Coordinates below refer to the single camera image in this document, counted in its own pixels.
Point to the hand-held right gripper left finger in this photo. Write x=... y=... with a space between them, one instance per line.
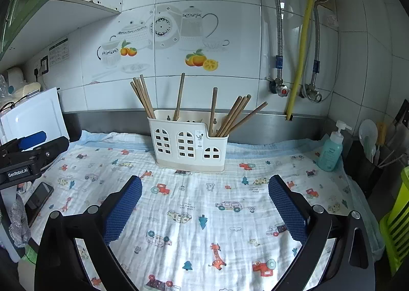
x=123 y=208

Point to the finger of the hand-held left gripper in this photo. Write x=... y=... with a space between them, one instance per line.
x=52 y=149
x=32 y=141

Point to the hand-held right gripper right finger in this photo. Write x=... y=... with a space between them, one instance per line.
x=287 y=208

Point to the white plastic utensil holder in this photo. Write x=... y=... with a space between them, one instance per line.
x=188 y=157

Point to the bunch of brown chopsticks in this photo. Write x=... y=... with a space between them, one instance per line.
x=213 y=109

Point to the person's left hand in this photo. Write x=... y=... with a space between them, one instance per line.
x=19 y=224

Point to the white cutting board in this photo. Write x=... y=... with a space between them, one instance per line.
x=38 y=112

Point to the black smartphone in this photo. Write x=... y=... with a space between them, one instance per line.
x=40 y=201

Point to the white appliance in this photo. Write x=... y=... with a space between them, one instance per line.
x=16 y=75

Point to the teal soap pump bottle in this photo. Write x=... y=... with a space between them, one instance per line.
x=330 y=153

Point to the black utensil container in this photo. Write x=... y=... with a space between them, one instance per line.
x=364 y=176

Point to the printed cartoon blanket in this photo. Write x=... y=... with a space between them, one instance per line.
x=204 y=188

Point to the white plastic spoon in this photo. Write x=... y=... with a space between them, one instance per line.
x=367 y=131

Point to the green dish rack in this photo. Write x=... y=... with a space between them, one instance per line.
x=396 y=230

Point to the metal water valve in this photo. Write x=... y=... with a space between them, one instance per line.
x=311 y=93

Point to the wall power socket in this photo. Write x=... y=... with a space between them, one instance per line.
x=43 y=66

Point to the printed wall sticker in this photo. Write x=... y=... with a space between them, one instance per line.
x=60 y=50

